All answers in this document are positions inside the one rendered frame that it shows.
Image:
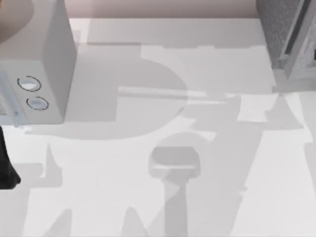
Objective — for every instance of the microwave knob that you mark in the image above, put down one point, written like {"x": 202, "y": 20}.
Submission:
{"x": 37, "y": 103}
{"x": 29, "y": 84}

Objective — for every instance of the pale microwave oven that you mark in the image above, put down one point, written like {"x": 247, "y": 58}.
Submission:
{"x": 34, "y": 37}

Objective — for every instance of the grey cabinet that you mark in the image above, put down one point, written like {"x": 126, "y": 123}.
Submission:
{"x": 291, "y": 37}

